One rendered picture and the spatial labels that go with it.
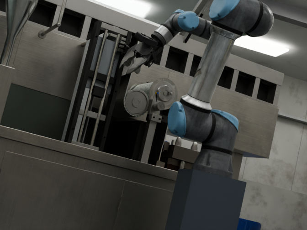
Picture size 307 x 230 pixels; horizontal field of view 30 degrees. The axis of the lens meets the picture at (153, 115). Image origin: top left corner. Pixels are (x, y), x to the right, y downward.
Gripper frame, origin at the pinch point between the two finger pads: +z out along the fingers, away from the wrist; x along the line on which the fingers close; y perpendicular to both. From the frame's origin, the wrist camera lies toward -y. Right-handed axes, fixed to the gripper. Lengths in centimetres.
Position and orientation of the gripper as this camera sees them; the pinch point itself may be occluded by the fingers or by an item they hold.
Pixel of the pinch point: (124, 67)
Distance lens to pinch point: 234.1
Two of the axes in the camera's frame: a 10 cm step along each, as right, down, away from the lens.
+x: -7.1, -5.4, 4.5
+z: -6.8, 6.9, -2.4
